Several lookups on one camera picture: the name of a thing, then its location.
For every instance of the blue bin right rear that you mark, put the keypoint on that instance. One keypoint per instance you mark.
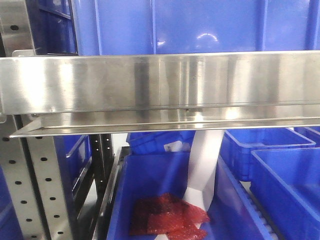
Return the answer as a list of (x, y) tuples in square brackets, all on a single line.
[(237, 146)]

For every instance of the blue bin centre rear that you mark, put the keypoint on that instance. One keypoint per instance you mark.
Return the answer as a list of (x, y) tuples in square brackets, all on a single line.
[(144, 143)]

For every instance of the blue bin with red bag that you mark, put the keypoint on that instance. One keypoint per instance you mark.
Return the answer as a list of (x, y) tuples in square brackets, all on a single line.
[(232, 215)]

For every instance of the perforated steel shelf upright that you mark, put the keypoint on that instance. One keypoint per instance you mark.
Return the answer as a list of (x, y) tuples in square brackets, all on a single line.
[(37, 176)]

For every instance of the large blue crate upper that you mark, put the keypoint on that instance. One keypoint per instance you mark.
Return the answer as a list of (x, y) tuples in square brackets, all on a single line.
[(137, 27)]

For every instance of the red bubble wrap bag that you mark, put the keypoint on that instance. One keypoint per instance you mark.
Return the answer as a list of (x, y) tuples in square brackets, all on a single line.
[(168, 215)]

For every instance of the blue crate left shelf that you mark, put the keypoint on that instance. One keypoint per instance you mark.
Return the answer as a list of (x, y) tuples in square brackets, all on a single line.
[(54, 21)]

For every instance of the white paper strip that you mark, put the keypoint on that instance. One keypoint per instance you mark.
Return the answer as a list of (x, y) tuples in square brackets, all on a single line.
[(202, 167)]

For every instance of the stainless steel shelf rail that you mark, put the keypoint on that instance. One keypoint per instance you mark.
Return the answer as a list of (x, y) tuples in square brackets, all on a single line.
[(74, 95)]

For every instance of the blue bin right front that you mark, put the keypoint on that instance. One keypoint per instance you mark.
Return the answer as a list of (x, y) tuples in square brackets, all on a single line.
[(286, 182)]

